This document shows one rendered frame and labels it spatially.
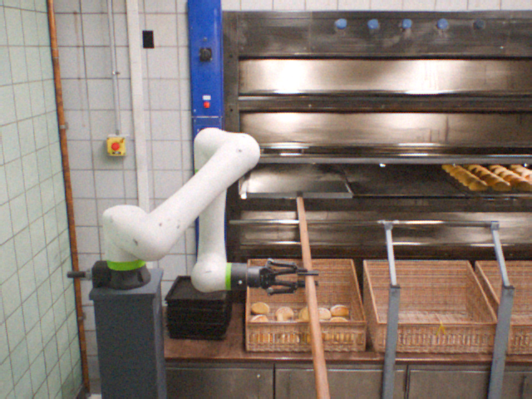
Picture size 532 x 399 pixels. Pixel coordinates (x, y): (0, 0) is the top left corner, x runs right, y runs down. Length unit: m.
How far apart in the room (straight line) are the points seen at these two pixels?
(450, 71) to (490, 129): 0.36
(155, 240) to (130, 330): 0.36
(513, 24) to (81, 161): 2.23
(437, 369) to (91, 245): 1.85
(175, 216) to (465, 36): 1.81
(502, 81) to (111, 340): 2.14
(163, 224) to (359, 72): 1.51
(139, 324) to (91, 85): 1.46
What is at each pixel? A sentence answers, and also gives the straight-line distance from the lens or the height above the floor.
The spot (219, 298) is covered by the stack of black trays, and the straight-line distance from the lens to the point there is 2.73.
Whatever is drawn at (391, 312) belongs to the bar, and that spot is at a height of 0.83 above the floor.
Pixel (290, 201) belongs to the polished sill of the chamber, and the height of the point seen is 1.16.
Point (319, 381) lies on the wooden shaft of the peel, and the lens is 1.39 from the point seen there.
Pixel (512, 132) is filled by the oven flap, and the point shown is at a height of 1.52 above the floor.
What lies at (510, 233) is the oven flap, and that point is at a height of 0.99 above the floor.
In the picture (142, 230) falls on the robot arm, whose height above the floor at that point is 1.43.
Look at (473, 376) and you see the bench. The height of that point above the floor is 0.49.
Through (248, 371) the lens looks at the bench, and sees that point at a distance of 2.68.
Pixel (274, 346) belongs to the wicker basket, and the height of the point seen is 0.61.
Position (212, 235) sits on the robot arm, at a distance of 1.99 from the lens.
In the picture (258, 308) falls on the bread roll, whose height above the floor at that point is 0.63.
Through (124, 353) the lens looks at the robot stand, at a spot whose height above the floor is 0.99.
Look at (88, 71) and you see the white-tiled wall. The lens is 2.96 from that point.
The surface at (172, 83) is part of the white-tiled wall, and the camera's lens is 2.86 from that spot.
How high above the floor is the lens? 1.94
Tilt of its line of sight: 15 degrees down
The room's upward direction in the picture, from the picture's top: straight up
